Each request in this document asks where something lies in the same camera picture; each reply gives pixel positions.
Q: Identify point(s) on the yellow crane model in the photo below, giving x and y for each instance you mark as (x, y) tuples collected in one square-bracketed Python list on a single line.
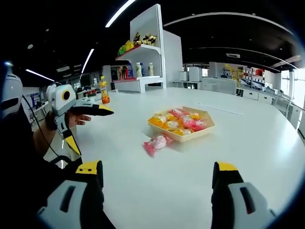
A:
[(234, 74)]

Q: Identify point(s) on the white chest device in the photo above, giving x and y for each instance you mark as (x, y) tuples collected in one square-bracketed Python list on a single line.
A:
[(12, 86)]

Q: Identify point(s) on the orange juice bottle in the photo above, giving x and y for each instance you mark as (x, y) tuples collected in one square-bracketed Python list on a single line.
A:
[(104, 93)]

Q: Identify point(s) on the white display shelf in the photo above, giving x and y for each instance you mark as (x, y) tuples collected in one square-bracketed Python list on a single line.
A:
[(171, 59)]

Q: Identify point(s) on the blue drink bottle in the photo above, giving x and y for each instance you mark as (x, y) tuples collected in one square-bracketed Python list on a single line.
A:
[(130, 71), (142, 69)]

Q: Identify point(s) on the person in black shirt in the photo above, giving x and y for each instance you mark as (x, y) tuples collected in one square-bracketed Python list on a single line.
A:
[(19, 181)]

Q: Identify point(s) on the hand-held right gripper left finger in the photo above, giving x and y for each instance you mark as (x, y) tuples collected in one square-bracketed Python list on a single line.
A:
[(69, 205)]

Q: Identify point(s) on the ceiling light strip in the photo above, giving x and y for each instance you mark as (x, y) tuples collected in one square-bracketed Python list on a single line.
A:
[(39, 75), (87, 61), (119, 13)]

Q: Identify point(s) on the white table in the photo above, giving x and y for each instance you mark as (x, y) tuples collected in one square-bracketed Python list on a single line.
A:
[(190, 179)]

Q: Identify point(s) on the white crumpled paper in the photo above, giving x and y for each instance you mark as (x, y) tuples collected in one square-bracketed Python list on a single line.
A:
[(88, 97)]

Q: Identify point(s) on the black yellow snack packet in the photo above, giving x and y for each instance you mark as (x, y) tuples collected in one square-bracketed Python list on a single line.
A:
[(137, 39), (149, 39)]

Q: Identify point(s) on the heap of marshmallows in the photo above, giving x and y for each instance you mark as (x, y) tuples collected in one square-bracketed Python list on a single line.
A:
[(181, 121)]

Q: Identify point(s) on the white box appliance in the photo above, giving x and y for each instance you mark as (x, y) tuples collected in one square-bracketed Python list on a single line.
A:
[(195, 74)]

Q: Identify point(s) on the white bottle yellow label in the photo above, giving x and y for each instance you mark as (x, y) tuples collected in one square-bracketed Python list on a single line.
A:
[(150, 69)]

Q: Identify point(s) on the white bottle green label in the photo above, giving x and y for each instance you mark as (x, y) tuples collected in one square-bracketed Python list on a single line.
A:
[(138, 69)]

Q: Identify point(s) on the pink marshmallow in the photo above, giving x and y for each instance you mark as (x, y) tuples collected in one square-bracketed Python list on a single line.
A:
[(157, 142)]

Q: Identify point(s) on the cream hexagonal bowl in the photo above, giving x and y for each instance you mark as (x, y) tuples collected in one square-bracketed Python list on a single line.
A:
[(190, 138)]

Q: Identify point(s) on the ceiling air vent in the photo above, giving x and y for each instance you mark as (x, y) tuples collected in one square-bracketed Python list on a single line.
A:
[(233, 55)]

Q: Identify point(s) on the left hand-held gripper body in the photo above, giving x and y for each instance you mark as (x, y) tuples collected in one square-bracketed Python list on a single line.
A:
[(60, 97)]

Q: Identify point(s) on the green snack packet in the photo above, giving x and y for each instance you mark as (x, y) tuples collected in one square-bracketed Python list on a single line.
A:
[(122, 49)]

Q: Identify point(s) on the white cabinet row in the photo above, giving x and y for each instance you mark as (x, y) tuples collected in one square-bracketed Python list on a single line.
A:
[(257, 96)]

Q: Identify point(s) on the person's left hand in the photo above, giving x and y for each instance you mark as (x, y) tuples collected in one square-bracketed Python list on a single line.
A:
[(78, 118)]

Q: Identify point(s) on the white mesh partition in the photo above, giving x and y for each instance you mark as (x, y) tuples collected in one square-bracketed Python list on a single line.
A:
[(218, 86)]

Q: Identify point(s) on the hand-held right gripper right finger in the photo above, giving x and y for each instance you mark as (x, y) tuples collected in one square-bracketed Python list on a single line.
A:
[(240, 205)]

